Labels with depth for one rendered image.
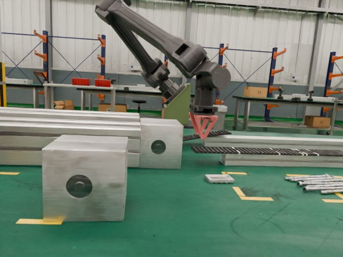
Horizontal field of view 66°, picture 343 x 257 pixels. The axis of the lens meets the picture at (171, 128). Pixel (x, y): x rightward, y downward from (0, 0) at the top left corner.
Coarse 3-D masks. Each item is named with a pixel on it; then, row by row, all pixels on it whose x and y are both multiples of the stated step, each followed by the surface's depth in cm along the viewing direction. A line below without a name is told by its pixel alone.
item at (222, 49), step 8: (216, 48) 776; (224, 48) 735; (272, 56) 789; (232, 64) 788; (272, 64) 789; (272, 72) 792; (272, 80) 797; (272, 88) 786; (280, 88) 742; (216, 96) 795; (216, 104) 798; (264, 120) 827; (272, 120) 780
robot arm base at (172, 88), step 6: (168, 78) 126; (168, 84) 123; (174, 84) 124; (162, 90) 125; (168, 90) 123; (174, 90) 123; (180, 90) 123; (168, 96) 124; (174, 96) 123; (168, 102) 123
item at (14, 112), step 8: (0, 112) 69; (8, 112) 69; (16, 112) 69; (24, 112) 70; (32, 112) 70; (40, 112) 71; (48, 112) 72; (56, 112) 78; (64, 112) 78; (72, 112) 78; (80, 112) 78; (88, 112) 79; (96, 112) 79; (104, 112) 80; (112, 112) 81; (120, 112) 82; (104, 120) 73; (112, 120) 73; (120, 120) 73; (128, 120) 73; (136, 120) 74
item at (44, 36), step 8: (104, 40) 747; (96, 48) 755; (104, 48) 752; (40, 56) 712; (88, 56) 757; (104, 56) 755; (80, 64) 759; (104, 64) 759; (104, 72) 763; (104, 96) 785
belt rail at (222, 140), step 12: (204, 144) 81; (216, 144) 81; (228, 144) 82; (240, 144) 82; (252, 144) 83; (264, 144) 83; (276, 144) 85; (288, 144) 85; (300, 144) 86; (312, 144) 86; (324, 144) 87; (336, 144) 87
